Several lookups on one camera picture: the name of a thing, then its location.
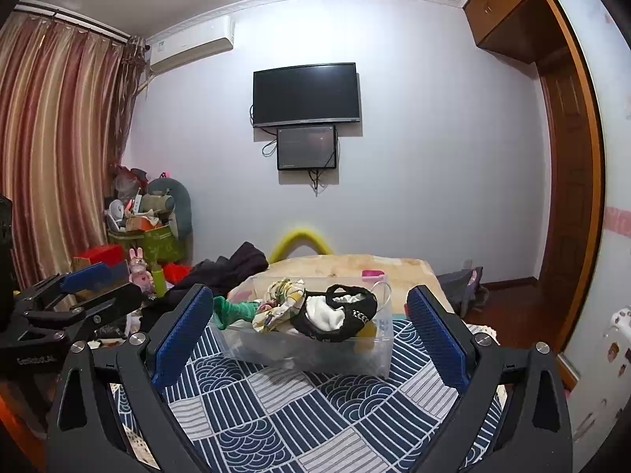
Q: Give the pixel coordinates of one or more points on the striped red gold curtain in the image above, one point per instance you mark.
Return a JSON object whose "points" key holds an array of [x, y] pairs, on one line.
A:
{"points": [[59, 157]]}

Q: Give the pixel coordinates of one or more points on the green storage box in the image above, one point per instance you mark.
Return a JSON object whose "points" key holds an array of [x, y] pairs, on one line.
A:
{"points": [[157, 246]]}

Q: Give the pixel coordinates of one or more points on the floral printed cloth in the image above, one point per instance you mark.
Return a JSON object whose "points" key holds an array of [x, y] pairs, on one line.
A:
{"points": [[276, 308]]}

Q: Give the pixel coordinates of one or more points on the wooden overhead cabinet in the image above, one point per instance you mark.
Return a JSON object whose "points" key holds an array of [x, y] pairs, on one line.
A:
{"points": [[512, 10]]}

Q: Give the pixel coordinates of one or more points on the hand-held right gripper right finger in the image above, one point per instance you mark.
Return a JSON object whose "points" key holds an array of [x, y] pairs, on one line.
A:
{"points": [[436, 336]]}

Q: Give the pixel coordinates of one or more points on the white suitcase with stickers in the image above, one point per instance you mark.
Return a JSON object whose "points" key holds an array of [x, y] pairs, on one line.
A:
{"points": [[618, 335]]}

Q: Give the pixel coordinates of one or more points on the grey backpack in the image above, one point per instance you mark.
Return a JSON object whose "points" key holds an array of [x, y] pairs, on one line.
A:
{"points": [[463, 283]]}

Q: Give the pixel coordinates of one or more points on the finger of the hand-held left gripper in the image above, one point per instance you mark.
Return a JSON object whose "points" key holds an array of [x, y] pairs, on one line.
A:
{"points": [[87, 276], [114, 298]]}

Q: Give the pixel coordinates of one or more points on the white curtain rail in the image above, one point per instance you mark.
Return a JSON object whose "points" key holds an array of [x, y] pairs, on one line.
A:
{"points": [[69, 18]]}

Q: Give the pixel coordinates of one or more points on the white cloth pouch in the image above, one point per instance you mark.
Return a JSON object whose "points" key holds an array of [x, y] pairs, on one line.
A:
{"points": [[321, 318]]}

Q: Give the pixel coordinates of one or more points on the black wall television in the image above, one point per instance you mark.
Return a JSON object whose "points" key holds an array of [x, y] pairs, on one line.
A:
{"points": [[306, 94]]}

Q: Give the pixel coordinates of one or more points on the clear plastic storage box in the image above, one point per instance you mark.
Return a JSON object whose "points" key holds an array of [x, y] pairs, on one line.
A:
{"points": [[305, 354]]}

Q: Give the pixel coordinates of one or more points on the green knit sock yellow pompom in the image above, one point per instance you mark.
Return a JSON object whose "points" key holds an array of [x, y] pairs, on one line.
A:
{"points": [[232, 310]]}

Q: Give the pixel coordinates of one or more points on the wooden door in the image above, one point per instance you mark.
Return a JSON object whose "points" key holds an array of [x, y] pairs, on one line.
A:
{"points": [[572, 197]]}

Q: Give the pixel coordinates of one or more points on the red box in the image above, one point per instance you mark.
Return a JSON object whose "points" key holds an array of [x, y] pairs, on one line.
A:
{"points": [[98, 255]]}

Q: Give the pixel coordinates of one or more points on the pink bunny toy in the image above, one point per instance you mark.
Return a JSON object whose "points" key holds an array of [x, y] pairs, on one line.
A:
{"points": [[139, 273]]}

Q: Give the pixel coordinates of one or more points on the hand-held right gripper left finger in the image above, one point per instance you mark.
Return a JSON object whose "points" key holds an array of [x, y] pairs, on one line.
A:
{"points": [[180, 336]]}

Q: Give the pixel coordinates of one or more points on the black white patterned cloth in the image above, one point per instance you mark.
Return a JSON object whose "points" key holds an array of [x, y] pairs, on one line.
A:
{"points": [[345, 327]]}

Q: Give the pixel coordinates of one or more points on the grey green plush pillow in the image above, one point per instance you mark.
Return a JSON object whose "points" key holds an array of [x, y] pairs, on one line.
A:
{"points": [[175, 199]]}

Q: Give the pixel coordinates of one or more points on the blue patterned tablecloth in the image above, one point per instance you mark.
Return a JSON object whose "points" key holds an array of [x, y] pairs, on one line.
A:
{"points": [[305, 419]]}

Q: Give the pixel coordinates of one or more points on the black clothing heap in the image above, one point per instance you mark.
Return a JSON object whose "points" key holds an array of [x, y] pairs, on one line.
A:
{"points": [[231, 268]]}

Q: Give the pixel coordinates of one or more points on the small black wall monitor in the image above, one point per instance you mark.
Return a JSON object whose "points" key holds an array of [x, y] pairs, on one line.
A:
{"points": [[306, 148]]}

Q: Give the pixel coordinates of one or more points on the white air conditioner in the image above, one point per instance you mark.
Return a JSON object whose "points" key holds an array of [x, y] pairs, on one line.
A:
{"points": [[190, 44]]}

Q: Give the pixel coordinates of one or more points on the beige patchwork blanket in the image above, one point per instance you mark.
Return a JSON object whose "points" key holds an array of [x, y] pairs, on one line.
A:
{"points": [[345, 263]]}

